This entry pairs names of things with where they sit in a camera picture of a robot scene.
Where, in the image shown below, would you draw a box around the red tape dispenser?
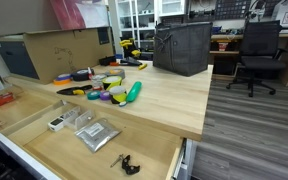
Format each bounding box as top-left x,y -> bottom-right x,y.
0,92 -> 16,108

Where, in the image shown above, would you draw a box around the purple tape roll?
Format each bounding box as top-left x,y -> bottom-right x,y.
99,90 -> 112,101

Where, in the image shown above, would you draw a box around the transparent tape roll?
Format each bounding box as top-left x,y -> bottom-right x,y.
91,73 -> 108,91

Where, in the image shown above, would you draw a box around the teal tape roll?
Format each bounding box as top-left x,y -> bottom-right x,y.
86,90 -> 102,101

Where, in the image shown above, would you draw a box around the blue tape roll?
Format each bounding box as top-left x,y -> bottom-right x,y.
56,73 -> 72,82

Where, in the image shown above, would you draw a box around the orange tape roll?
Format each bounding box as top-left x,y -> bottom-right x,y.
53,77 -> 73,87

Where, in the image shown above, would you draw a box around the wooden drawer with dividers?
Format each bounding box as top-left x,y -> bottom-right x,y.
0,99 -> 185,180

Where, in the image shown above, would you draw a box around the green cylinder tool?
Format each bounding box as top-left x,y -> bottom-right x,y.
125,80 -> 143,103

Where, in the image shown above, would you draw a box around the black flat tool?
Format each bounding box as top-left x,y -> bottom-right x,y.
118,57 -> 143,67

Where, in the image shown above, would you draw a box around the small black box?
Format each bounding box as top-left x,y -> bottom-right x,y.
98,55 -> 117,67

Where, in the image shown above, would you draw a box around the yellow black bar clamps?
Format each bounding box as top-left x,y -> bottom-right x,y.
118,38 -> 142,58

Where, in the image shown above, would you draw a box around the dark grey tote bag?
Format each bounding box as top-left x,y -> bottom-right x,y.
152,21 -> 214,78

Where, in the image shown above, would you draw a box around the silver antistatic bag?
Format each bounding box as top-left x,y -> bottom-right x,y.
74,117 -> 122,153

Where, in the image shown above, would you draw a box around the clear plastic screw box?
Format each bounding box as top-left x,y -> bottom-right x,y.
67,109 -> 96,131

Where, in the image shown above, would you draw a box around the white shelving unit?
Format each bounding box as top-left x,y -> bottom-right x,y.
107,0 -> 188,56

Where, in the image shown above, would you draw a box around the metal bolt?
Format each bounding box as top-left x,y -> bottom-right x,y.
109,153 -> 125,168

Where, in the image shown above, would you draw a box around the large cardboard box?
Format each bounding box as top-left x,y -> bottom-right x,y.
0,27 -> 115,85

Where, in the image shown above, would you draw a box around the red white container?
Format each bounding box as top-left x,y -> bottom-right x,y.
217,41 -> 230,52

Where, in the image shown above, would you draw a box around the white handheld meter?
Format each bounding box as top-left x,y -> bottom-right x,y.
47,105 -> 82,133

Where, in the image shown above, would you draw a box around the maroon white board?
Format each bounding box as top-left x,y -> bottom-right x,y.
48,0 -> 110,32

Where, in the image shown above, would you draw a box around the black pegboard panel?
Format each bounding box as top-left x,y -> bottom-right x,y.
213,0 -> 252,20

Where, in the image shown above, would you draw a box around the black office chair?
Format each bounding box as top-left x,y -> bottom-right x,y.
226,19 -> 288,98

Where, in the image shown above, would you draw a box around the grey duct tape roll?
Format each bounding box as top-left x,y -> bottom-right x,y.
105,68 -> 126,80

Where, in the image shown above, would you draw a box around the black clamp mount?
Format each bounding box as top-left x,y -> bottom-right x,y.
121,154 -> 141,176

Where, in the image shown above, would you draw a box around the metal drawer slide rail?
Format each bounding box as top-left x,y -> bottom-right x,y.
172,138 -> 193,180

